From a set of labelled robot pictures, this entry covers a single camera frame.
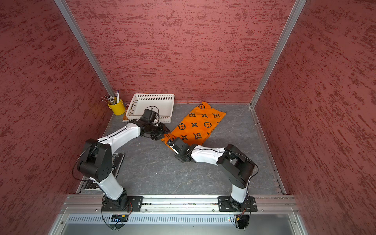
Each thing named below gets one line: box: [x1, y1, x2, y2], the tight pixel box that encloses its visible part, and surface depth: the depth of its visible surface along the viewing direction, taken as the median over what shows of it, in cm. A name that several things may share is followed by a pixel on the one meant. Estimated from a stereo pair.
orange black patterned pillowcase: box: [160, 101, 227, 151], surface depth 106 cm
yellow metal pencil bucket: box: [107, 97, 125, 116], surface depth 112 cm
